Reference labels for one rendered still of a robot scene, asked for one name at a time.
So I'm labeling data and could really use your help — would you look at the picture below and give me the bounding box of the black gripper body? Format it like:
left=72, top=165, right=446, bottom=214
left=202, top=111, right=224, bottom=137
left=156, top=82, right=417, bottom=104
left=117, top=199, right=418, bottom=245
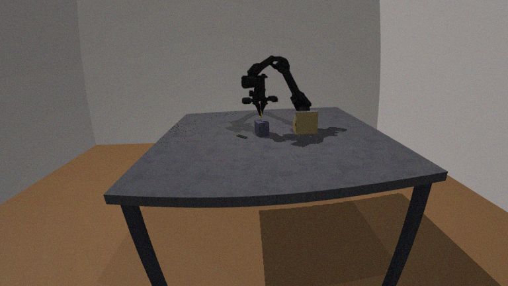
left=242, top=87, right=278, bottom=104

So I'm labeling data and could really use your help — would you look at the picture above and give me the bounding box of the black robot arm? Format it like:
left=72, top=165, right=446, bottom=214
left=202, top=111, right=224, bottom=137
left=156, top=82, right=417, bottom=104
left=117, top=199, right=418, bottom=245
left=241, top=55, right=312, bottom=111

